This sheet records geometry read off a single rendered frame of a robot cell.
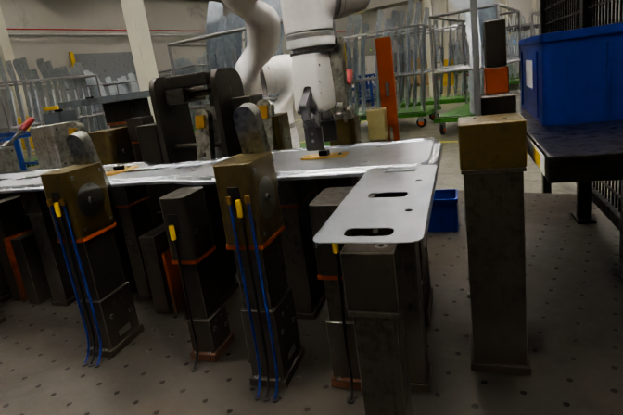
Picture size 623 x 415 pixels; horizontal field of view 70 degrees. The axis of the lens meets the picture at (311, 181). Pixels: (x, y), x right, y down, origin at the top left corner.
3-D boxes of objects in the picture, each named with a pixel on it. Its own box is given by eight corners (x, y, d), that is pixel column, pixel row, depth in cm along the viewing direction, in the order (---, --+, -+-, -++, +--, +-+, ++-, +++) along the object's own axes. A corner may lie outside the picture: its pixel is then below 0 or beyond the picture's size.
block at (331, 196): (324, 403, 63) (297, 213, 56) (345, 352, 74) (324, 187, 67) (375, 409, 60) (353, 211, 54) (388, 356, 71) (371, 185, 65)
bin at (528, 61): (541, 126, 65) (540, 33, 62) (519, 105, 93) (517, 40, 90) (680, 116, 59) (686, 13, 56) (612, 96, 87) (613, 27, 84)
